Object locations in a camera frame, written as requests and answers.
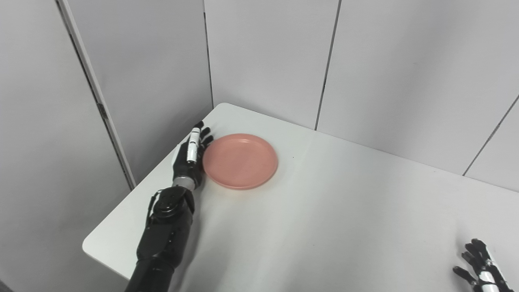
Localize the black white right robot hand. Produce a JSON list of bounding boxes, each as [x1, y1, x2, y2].
[[453, 238, 513, 292]]

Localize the pink round plate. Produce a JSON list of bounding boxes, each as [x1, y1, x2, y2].
[[202, 133, 279, 190]]

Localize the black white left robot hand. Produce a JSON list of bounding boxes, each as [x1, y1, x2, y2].
[[172, 121, 214, 190]]

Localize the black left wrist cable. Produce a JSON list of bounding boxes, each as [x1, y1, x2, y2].
[[146, 189, 163, 223]]

